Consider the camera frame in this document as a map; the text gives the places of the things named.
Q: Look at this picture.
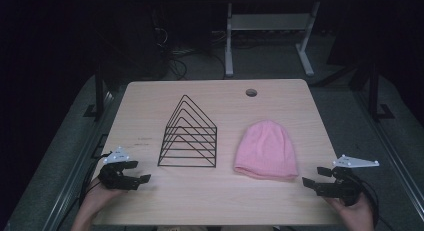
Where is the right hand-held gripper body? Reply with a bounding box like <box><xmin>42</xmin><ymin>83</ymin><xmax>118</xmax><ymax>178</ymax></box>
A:
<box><xmin>316</xmin><ymin>154</ymin><xmax>381</xmax><ymax>207</ymax></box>

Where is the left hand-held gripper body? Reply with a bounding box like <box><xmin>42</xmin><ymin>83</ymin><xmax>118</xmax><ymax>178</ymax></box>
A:
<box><xmin>97</xmin><ymin>145</ymin><xmax>141</xmax><ymax>192</ymax></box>

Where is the pink knitted beanie hat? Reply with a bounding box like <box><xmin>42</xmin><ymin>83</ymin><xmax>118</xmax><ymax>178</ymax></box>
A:
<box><xmin>233</xmin><ymin>119</ymin><xmax>300</xmax><ymax>182</ymax></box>

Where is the black wire file rack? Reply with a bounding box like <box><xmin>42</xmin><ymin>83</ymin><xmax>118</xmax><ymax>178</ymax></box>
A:
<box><xmin>157</xmin><ymin>94</ymin><xmax>218</xmax><ymax>169</ymax></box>

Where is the person's left hand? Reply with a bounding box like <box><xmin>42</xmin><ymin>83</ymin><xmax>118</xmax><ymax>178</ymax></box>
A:
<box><xmin>81</xmin><ymin>177</ymin><xmax>130</xmax><ymax>214</ymax></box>

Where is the person's right hand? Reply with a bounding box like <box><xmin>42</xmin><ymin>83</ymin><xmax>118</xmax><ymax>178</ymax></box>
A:
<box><xmin>324</xmin><ymin>192</ymin><xmax>375</xmax><ymax>231</ymax></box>

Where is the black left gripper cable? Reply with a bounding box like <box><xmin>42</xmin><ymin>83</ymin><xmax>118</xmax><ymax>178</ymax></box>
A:
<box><xmin>61</xmin><ymin>151</ymin><xmax>113</xmax><ymax>229</ymax></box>

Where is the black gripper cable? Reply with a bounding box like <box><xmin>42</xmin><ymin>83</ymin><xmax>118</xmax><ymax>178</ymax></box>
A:
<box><xmin>352</xmin><ymin>175</ymin><xmax>399</xmax><ymax>231</ymax></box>
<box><xmin>61</xmin><ymin>151</ymin><xmax>113</xmax><ymax>229</ymax></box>

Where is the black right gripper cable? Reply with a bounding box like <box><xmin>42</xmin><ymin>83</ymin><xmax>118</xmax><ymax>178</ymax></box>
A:
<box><xmin>352</xmin><ymin>175</ymin><xmax>399</xmax><ymax>231</ymax></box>

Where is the grey aluminium floor rail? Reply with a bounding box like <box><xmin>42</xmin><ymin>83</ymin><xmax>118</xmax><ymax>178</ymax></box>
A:
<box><xmin>41</xmin><ymin>90</ymin><xmax>116</xmax><ymax>231</ymax></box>
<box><xmin>353</xmin><ymin>90</ymin><xmax>424</xmax><ymax>223</ymax></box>

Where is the black metal stand post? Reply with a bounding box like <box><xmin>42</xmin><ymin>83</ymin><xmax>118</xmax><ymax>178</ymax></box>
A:
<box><xmin>83</xmin><ymin>62</ymin><xmax>108</xmax><ymax>123</ymax></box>
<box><xmin>367</xmin><ymin>55</ymin><xmax>396</xmax><ymax>123</ymax></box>

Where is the bundle of floor cables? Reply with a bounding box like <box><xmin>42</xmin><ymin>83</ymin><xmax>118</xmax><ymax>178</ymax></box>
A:
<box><xmin>152</xmin><ymin>26</ymin><xmax>228</xmax><ymax>81</ymax></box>

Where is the white metal desk frame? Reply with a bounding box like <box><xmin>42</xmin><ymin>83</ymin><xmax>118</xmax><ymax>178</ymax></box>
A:
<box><xmin>224</xmin><ymin>0</ymin><xmax>322</xmax><ymax>78</ymax></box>

